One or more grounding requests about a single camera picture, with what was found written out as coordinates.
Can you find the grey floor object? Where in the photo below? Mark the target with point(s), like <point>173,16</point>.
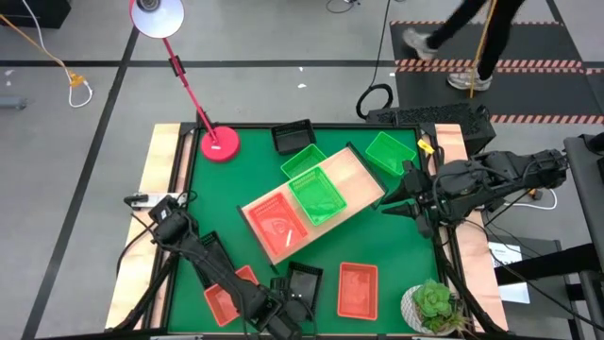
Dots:
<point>11,103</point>

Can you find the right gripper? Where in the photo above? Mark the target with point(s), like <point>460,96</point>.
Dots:
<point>431,203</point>

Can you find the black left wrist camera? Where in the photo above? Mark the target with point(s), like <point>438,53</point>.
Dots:
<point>269,309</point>

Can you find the orange slotted plastic basket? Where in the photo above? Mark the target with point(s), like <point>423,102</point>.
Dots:
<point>276,226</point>
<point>357,290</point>
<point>222,302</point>

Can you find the black bar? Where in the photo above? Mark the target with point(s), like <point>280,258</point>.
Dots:
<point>557,264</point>

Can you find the white paper sheet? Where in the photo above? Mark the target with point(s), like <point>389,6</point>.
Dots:
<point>505,252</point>

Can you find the black box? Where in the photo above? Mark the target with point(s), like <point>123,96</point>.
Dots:
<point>33,11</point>

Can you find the green table mat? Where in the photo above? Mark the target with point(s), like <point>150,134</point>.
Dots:
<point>377,236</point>

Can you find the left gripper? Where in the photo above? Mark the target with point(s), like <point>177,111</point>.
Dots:
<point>292,323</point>

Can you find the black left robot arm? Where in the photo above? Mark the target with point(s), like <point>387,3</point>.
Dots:
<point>236,281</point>

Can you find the orange power plug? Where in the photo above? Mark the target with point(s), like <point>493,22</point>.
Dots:
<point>534,193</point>

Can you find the black floor mat striped edges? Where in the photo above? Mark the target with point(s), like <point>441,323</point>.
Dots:
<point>533,94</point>

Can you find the green slotted plastic basket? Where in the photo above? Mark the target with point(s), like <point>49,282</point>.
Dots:
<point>302,163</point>
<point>317,196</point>
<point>389,153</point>

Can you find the person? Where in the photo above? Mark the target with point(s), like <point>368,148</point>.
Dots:
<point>502,33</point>

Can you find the black perforated computer case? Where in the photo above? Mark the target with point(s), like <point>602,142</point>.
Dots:
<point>448,115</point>

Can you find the yellow tag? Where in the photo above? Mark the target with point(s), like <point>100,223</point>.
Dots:
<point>425,147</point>

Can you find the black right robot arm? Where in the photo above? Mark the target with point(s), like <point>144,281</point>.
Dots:
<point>495,175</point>

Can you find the red desk lamp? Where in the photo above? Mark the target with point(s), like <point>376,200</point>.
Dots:
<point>220,144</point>

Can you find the succulent in white pot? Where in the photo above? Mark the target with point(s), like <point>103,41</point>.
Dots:
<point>431,302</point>

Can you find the wooden board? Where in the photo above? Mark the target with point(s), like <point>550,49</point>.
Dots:
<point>349,179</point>

